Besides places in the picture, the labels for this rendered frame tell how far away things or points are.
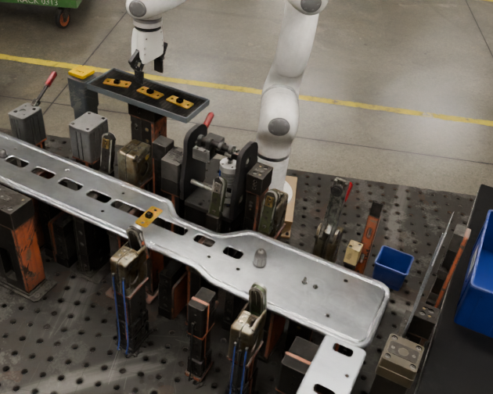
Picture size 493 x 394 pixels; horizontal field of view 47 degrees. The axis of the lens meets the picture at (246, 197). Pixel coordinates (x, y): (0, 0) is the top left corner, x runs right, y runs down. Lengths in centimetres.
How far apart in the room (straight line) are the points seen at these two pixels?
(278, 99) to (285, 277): 57
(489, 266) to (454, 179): 222
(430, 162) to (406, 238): 181
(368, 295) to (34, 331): 93
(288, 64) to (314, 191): 68
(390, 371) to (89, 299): 93
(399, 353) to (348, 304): 20
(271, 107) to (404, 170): 212
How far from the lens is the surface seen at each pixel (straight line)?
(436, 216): 228
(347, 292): 146
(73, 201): 168
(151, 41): 174
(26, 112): 198
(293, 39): 168
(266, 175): 158
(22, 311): 182
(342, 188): 143
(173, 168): 167
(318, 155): 371
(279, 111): 172
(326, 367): 131
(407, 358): 130
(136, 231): 142
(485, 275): 159
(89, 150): 180
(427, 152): 400
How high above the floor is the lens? 205
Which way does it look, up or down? 39 degrees down
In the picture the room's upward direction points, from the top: 6 degrees clockwise
